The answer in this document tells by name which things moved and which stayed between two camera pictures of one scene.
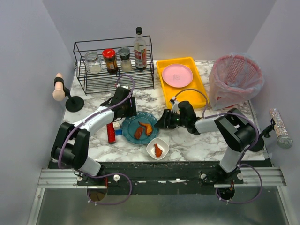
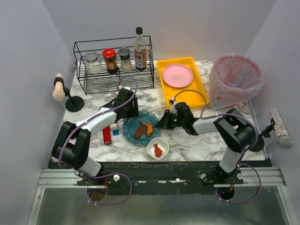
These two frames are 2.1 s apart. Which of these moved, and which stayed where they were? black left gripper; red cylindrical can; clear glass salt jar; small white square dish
Moved: red cylindrical can
Stayed: small white square dish; black left gripper; clear glass salt jar
